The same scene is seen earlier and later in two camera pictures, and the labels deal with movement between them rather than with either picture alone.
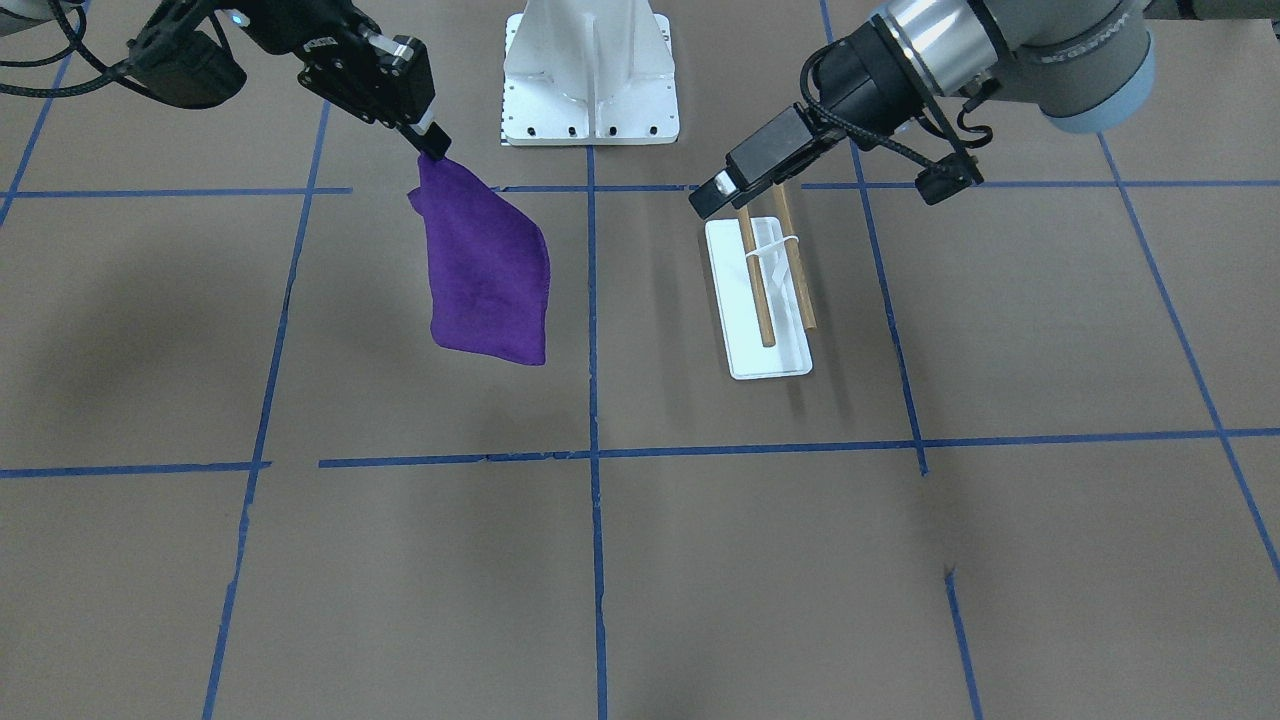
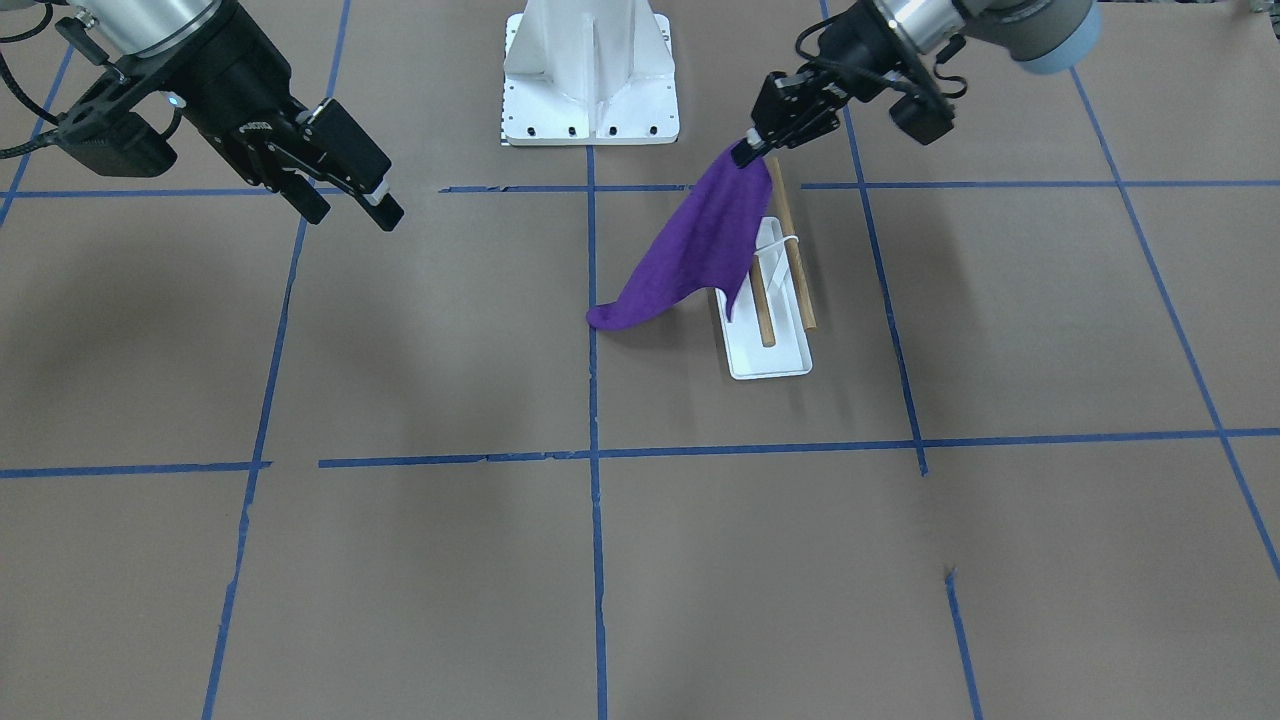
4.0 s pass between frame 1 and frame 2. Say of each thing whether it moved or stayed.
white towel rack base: stayed
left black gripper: moved
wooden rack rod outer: stayed
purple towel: moved
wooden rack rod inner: stayed
